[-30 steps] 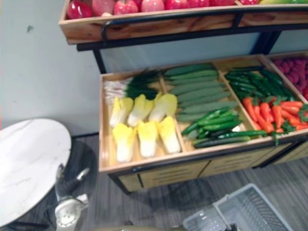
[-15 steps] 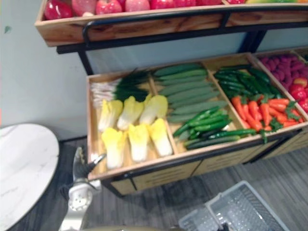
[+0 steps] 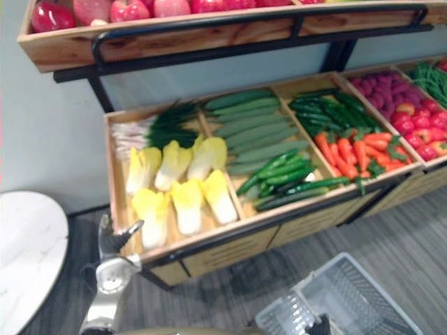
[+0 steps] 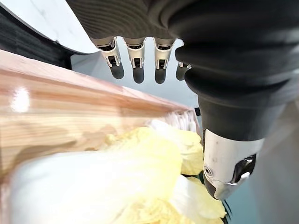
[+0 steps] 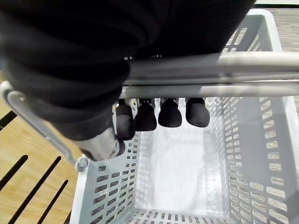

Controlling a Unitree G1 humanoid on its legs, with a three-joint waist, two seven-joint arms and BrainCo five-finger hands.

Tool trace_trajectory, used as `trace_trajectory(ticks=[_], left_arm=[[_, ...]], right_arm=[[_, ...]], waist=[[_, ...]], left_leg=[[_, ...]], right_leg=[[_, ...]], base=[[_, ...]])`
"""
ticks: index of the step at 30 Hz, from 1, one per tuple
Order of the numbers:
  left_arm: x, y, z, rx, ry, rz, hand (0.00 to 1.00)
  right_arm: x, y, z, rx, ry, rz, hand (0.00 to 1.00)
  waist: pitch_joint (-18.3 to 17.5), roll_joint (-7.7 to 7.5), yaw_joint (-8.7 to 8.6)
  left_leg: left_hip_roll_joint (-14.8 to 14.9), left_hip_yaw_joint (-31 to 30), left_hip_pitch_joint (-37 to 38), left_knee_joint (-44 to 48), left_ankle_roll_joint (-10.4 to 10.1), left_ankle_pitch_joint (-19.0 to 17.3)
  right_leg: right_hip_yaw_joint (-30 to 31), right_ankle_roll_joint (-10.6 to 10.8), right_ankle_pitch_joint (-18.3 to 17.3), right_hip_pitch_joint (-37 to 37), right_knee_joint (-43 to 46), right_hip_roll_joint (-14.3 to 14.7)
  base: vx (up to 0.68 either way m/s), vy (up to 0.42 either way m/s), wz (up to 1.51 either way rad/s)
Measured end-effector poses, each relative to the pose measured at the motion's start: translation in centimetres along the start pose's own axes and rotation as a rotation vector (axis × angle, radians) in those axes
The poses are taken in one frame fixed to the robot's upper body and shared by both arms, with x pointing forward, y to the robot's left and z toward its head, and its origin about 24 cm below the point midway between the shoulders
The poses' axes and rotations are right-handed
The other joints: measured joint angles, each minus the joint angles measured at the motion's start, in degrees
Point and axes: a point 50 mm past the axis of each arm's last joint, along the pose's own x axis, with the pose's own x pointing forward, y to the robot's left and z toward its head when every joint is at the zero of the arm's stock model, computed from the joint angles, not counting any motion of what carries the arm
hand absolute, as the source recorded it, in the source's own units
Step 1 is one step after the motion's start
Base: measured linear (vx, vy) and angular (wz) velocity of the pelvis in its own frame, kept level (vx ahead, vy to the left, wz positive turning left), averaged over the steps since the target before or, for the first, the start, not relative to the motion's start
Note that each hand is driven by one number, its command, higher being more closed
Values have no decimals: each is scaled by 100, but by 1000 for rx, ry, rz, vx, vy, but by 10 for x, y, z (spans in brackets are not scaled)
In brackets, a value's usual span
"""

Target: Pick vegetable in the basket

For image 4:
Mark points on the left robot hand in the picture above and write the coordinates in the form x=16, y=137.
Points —
x=233, y=58

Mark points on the small yellow napa cabbage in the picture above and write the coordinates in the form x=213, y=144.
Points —
x=189, y=149

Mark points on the pale yellow napa cabbage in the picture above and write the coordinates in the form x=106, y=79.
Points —
x=98, y=184

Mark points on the white marble round table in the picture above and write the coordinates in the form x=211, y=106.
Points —
x=46, y=21

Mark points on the dark ribbed table base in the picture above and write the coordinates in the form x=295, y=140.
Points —
x=28, y=44

